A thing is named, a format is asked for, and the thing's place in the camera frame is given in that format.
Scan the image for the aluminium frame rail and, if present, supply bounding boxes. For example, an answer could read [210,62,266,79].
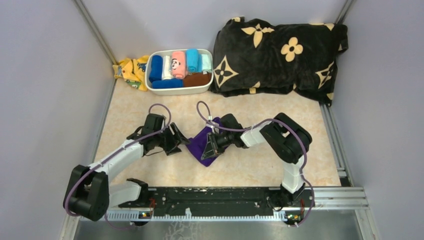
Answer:
[59,186,379,240]

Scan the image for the pink panda towel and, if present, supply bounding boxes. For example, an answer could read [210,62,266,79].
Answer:
[170,51,186,79]

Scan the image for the light blue rolled towel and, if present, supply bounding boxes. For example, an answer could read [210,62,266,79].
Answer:
[185,48,201,73]

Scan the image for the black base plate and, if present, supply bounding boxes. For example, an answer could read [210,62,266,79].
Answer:
[119,186,315,218]

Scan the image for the yellow patterned cloth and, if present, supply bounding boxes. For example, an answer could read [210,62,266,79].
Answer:
[112,55,149,92]

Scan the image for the purple towel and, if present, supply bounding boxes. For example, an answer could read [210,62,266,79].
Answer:
[186,126,218,167]

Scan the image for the pale mint rolled towel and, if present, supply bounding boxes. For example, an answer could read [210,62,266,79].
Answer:
[200,54,212,73]

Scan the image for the white rolled towel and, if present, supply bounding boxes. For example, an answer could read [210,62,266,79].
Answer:
[162,55,173,80]

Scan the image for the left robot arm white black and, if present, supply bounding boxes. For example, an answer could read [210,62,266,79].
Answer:
[63,113,190,221]

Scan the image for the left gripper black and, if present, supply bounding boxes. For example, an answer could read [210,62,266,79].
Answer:
[153,122,191,156]

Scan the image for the brown rolled towel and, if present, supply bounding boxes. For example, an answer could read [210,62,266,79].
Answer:
[182,72,211,88]

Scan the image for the dark blue rolled towel upright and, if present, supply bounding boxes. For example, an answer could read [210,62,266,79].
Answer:
[149,55,163,83]

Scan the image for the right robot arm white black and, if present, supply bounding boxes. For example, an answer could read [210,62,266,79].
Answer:
[200,112,313,206]

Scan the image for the dark blue rolled towel lying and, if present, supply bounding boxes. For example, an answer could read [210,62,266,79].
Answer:
[151,78,184,89]

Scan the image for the white plastic bin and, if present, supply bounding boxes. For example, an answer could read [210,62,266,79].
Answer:
[144,49,214,96]

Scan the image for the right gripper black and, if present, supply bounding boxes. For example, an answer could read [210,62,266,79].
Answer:
[201,131,234,161]

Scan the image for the black floral blanket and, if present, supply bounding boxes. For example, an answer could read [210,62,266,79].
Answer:
[209,17,349,106]

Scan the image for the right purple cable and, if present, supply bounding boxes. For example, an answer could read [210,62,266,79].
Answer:
[196,100,316,228]

